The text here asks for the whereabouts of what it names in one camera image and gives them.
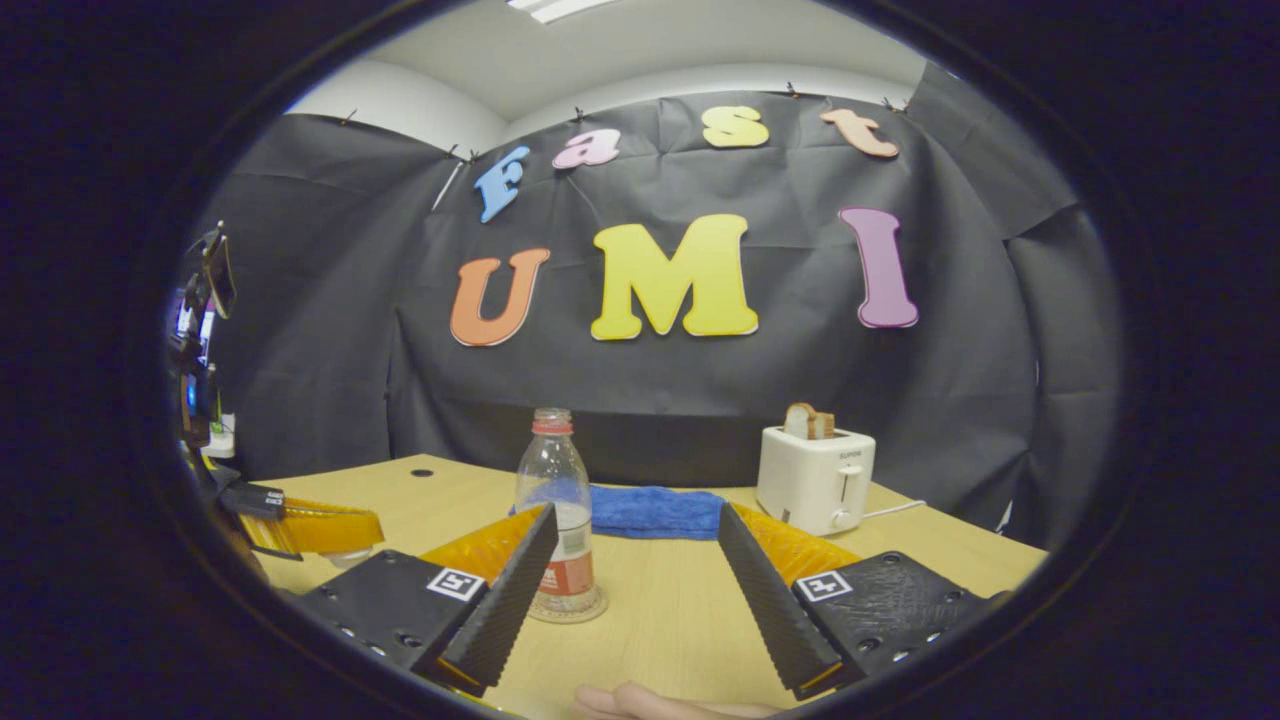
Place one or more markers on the ceiling light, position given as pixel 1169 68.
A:
pixel 560 8

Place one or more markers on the bread slice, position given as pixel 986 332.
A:
pixel 808 422

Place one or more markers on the black backdrop cloth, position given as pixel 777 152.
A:
pixel 650 380

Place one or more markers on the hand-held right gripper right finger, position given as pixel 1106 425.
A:
pixel 770 600

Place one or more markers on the black device on stand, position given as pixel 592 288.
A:
pixel 215 275

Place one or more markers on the white toaster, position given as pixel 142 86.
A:
pixel 810 480

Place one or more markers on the clear plastic water bottle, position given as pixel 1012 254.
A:
pixel 555 470

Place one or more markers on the blue towel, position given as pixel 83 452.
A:
pixel 655 512

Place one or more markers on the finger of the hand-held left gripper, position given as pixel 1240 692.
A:
pixel 320 528

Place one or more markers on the round wooden coaster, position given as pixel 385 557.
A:
pixel 595 610

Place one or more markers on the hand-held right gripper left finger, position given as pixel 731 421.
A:
pixel 510 600

